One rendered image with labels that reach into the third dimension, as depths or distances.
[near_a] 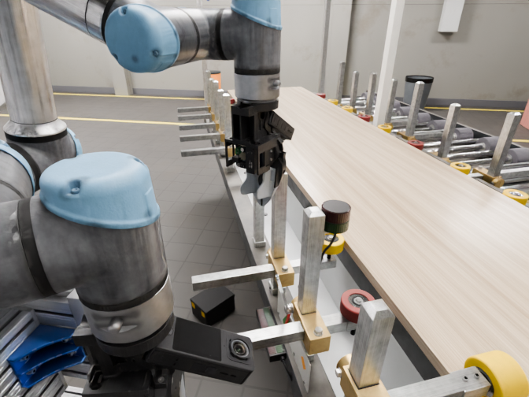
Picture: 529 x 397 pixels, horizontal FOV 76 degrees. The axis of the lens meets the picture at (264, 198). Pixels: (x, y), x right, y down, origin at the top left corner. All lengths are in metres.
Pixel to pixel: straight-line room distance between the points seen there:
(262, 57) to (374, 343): 0.45
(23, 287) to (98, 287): 0.05
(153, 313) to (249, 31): 0.40
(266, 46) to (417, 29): 6.69
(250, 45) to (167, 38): 0.14
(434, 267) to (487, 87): 6.81
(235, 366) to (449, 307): 0.63
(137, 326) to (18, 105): 0.62
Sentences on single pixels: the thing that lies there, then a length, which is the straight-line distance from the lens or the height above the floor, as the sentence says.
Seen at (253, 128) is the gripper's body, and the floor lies 1.33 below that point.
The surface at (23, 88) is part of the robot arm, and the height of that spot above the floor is 1.36.
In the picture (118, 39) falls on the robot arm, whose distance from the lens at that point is 0.47.
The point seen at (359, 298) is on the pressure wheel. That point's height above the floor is 0.91.
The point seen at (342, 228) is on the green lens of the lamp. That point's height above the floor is 1.11.
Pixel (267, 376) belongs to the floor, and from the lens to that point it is 1.79.
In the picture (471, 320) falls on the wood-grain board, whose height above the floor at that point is 0.90.
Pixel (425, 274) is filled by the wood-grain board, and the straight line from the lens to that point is 0.99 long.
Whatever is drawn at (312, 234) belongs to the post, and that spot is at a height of 1.10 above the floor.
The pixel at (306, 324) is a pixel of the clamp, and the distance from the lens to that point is 0.83.
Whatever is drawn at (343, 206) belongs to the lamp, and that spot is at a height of 1.14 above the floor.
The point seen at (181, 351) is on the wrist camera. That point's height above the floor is 1.20.
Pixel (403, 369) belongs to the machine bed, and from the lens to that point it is 0.95.
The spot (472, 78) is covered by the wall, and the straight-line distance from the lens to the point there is 7.58.
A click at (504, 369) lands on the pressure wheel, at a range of 0.73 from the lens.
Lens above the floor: 1.49
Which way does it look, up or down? 28 degrees down
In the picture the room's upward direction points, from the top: straight up
